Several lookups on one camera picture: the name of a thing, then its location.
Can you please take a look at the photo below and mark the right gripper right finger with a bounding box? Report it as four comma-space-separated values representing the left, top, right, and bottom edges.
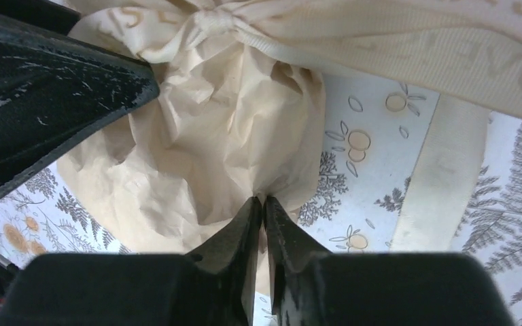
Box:
263, 196, 328, 325

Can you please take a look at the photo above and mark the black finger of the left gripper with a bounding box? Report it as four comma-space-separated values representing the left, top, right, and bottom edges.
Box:
0, 6, 159, 199

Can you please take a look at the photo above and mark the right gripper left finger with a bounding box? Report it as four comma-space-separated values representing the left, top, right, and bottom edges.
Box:
184, 197, 262, 325

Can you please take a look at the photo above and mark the colourful flower bouquet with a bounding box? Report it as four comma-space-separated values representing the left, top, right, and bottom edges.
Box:
57, 1, 522, 245

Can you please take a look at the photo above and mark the cream ribbon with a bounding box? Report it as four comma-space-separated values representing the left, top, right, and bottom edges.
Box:
389, 95, 490, 251

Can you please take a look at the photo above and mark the floral patterned table mat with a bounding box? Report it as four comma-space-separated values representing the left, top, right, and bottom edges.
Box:
0, 74, 522, 325

